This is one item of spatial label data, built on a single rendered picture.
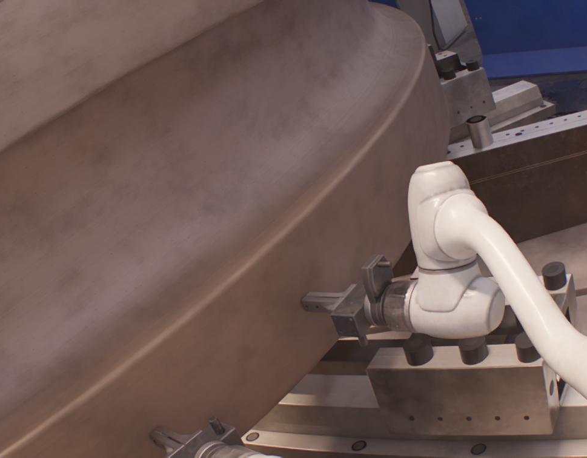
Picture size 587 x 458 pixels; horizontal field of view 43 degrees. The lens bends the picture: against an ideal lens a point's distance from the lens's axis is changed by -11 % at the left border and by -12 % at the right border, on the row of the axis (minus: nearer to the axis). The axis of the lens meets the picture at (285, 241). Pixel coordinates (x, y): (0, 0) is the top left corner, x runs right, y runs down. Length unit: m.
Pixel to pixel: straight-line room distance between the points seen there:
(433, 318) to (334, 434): 0.92
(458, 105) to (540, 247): 1.07
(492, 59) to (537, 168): 3.18
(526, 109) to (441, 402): 2.37
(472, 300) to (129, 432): 0.59
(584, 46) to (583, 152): 2.94
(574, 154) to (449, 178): 1.56
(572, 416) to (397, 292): 0.70
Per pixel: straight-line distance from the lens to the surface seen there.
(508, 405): 1.76
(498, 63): 5.84
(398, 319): 1.36
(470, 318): 1.28
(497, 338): 1.78
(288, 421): 2.23
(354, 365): 2.03
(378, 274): 1.37
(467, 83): 3.66
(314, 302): 1.48
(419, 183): 1.26
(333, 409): 2.13
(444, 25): 7.23
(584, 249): 2.74
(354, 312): 1.38
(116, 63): 1.25
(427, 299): 1.30
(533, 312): 1.08
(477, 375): 1.72
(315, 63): 1.89
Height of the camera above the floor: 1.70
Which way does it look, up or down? 23 degrees down
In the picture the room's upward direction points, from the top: 22 degrees counter-clockwise
